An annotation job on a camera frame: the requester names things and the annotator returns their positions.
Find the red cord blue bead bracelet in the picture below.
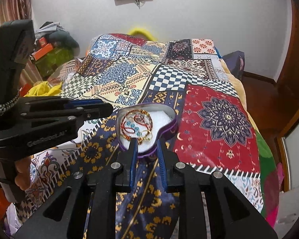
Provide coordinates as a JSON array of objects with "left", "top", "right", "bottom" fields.
[{"left": 123, "top": 115, "right": 150, "bottom": 136}]

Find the gold bangle bracelet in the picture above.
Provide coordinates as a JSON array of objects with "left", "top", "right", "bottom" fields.
[{"left": 120, "top": 108, "right": 154, "bottom": 145}]

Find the purple heart-shaped jewelry box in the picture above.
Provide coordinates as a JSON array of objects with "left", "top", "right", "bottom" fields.
[{"left": 115, "top": 103, "right": 178, "bottom": 159}]

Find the person's left hand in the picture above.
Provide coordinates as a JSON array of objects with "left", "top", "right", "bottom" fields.
[{"left": 15, "top": 157, "right": 31, "bottom": 191}]

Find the yellow cloth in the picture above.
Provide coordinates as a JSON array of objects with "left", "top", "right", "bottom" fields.
[{"left": 24, "top": 81, "right": 62, "bottom": 97}]

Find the pile of clothes and boxes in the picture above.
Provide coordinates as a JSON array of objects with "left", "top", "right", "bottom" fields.
[{"left": 30, "top": 22, "right": 80, "bottom": 79}]

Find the pink slipper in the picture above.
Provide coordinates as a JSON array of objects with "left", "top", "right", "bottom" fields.
[{"left": 276, "top": 162, "right": 285, "bottom": 190}]

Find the colourful patchwork bedspread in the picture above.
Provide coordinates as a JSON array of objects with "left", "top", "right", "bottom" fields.
[{"left": 14, "top": 34, "right": 264, "bottom": 238}]

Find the striped pink curtain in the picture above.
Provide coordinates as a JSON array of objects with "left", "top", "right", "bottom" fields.
[{"left": 0, "top": 0, "right": 42, "bottom": 87}]

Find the brown wooden door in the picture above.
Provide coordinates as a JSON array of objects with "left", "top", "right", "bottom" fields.
[{"left": 276, "top": 1, "right": 299, "bottom": 136}]

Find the dark bag beside bed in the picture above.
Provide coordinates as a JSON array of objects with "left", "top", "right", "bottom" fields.
[{"left": 222, "top": 51, "right": 245, "bottom": 80}]

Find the braided black white cable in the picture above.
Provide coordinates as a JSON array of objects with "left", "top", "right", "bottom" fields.
[{"left": 0, "top": 92, "right": 20, "bottom": 117}]

